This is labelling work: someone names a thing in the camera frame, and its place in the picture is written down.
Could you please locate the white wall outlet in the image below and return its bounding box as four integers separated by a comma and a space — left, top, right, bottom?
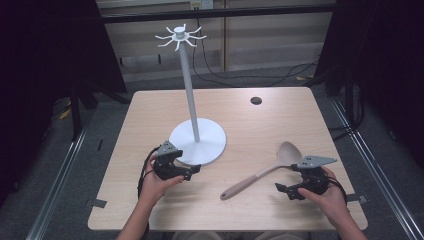
189, 0, 215, 11

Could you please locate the black floor cable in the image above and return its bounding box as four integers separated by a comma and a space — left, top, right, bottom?
190, 18, 321, 89

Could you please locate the grey tape strip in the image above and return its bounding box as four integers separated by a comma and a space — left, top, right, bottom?
85, 197, 108, 209
345, 193, 369, 205

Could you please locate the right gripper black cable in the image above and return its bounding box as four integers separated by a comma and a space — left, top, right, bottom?
322, 173, 348, 205

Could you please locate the person's left hand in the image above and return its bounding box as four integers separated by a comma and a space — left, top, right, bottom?
137, 158, 185, 208

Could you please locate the black horizontal bar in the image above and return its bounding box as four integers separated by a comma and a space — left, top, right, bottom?
99, 3, 338, 24

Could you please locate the black curtain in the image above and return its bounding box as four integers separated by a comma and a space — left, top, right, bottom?
313, 0, 424, 169
0, 0, 128, 208

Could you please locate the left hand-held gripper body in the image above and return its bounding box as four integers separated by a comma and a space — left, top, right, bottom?
152, 140, 188, 182

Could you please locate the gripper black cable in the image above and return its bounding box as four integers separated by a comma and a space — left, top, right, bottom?
322, 173, 348, 205
136, 145, 162, 201

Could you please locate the person's right hand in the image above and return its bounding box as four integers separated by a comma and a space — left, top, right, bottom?
297, 165, 350, 229

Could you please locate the beige silicone spoon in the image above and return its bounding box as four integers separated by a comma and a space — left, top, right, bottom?
219, 141, 304, 201

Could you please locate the white hook rack stand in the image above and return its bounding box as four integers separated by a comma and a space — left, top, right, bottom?
154, 23, 228, 167

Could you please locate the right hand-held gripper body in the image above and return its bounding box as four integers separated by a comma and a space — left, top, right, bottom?
291, 155, 338, 196

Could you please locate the metal floor rail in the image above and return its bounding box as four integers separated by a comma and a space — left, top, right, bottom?
25, 109, 98, 240
329, 96, 424, 240

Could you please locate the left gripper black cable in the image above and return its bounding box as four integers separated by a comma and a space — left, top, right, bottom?
136, 145, 162, 201

